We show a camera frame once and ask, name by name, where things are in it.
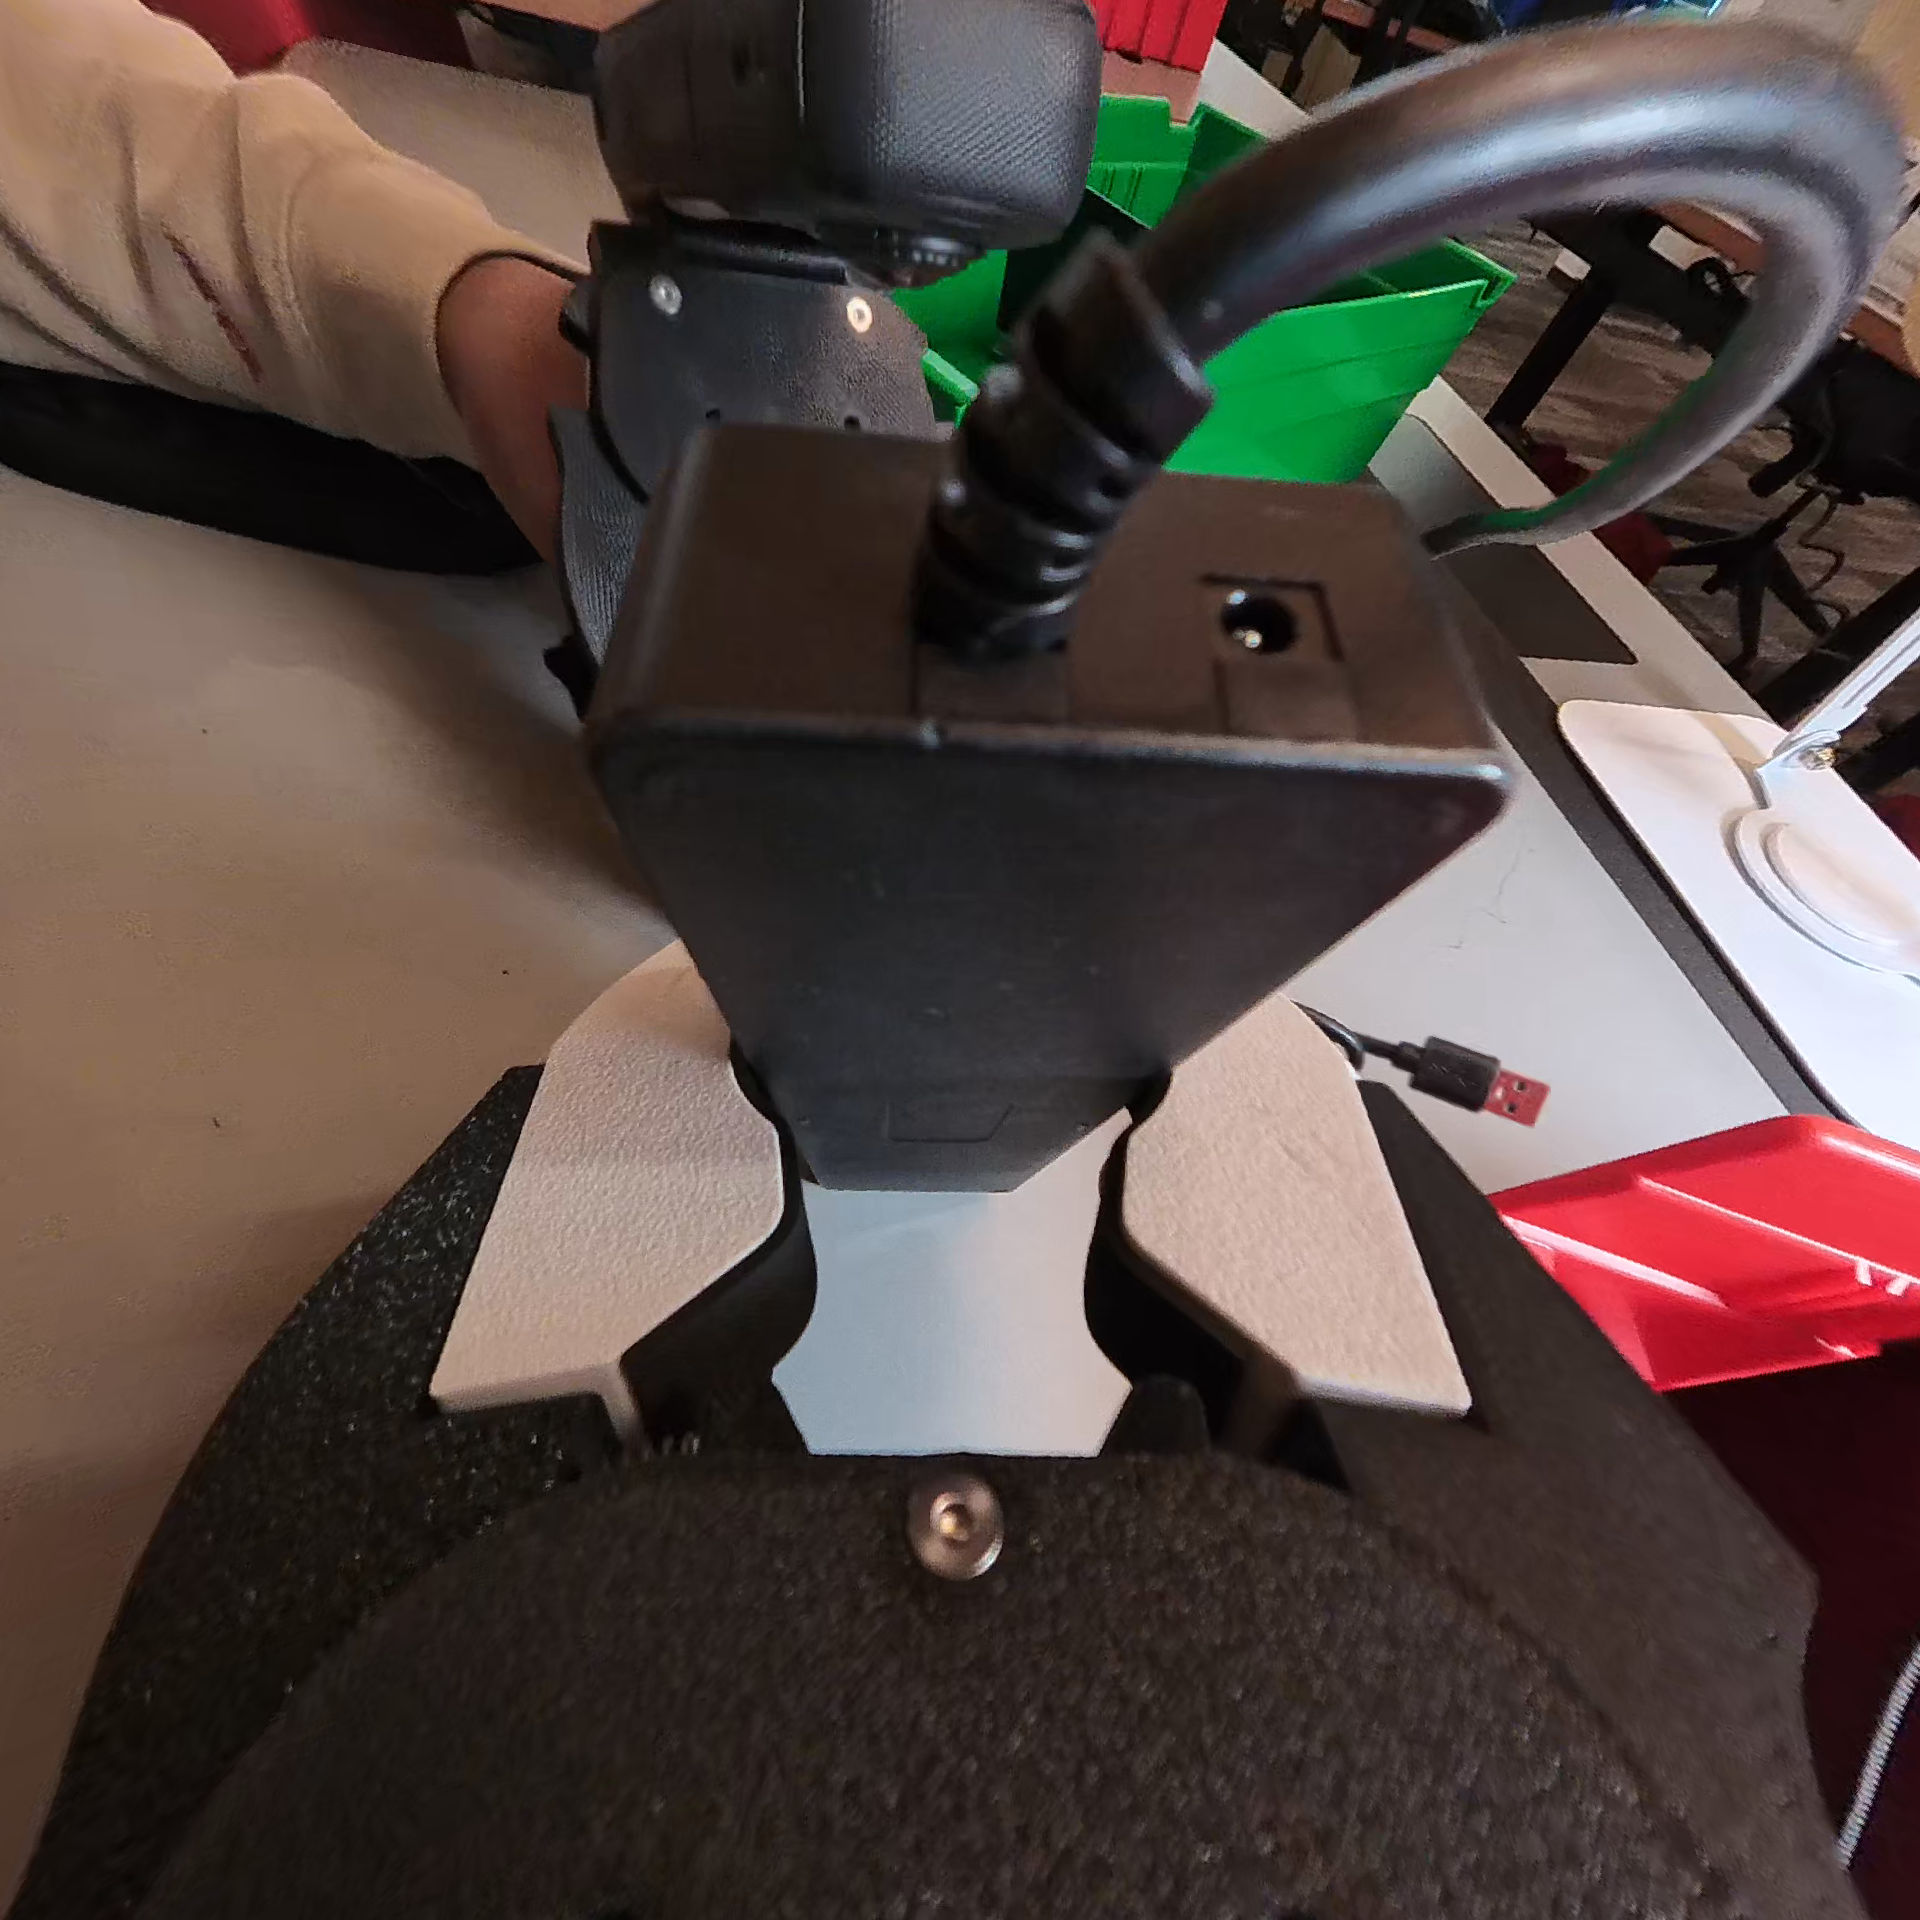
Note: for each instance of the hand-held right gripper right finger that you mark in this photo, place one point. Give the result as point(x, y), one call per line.
point(1290, 1231)

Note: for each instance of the person's left hand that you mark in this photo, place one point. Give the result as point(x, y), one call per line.
point(503, 374)

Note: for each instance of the white desk lamp stand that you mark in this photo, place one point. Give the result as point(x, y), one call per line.
point(1665, 780)

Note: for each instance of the black band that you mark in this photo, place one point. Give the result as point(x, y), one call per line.
point(225, 480)

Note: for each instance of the person's left forearm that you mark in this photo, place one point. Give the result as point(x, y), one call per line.
point(195, 224)

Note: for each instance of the large green plastic bin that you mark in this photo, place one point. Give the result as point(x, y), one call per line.
point(1334, 374)

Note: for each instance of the large red plastic bin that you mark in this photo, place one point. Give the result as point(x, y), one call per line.
point(1724, 1245)

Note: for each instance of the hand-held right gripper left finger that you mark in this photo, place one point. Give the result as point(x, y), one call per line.
point(600, 1214)

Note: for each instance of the small green plastic bin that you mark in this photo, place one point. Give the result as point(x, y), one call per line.
point(1154, 150)

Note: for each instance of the stack of red bins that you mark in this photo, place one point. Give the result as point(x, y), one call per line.
point(1162, 33)

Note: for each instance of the black table leg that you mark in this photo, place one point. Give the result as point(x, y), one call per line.
point(1560, 322)

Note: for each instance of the black swivel chair base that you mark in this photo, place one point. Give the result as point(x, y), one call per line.
point(1785, 555)

